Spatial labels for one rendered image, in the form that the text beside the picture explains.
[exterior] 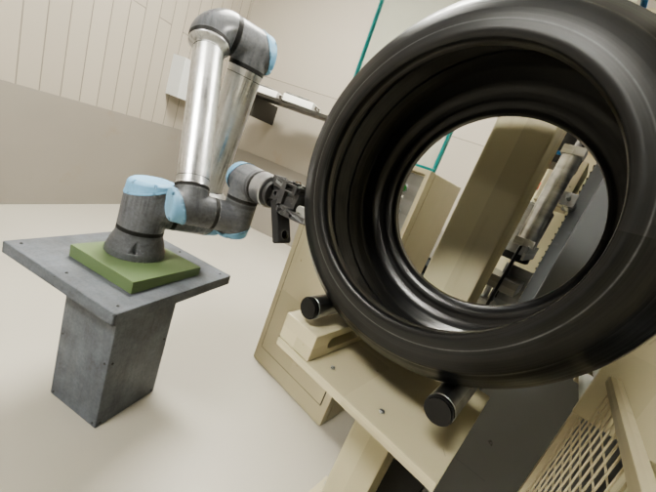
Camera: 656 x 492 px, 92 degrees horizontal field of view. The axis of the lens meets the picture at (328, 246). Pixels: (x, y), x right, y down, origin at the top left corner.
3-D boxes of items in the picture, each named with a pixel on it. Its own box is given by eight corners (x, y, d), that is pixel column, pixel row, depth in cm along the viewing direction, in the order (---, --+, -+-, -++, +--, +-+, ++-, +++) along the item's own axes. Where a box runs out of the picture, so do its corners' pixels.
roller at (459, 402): (475, 354, 76) (484, 338, 74) (495, 366, 73) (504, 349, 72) (418, 412, 48) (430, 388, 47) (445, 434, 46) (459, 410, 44)
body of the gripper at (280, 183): (298, 186, 75) (266, 172, 82) (286, 221, 77) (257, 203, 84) (318, 191, 81) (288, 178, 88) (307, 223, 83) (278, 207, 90)
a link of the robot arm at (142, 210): (114, 214, 113) (125, 167, 109) (166, 223, 124) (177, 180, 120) (117, 229, 102) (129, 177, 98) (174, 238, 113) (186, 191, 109)
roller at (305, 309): (381, 294, 91) (387, 280, 90) (393, 303, 89) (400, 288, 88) (296, 311, 64) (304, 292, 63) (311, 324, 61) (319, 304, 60)
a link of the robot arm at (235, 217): (203, 225, 96) (215, 186, 93) (239, 232, 103) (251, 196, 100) (213, 238, 89) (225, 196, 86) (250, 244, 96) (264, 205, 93)
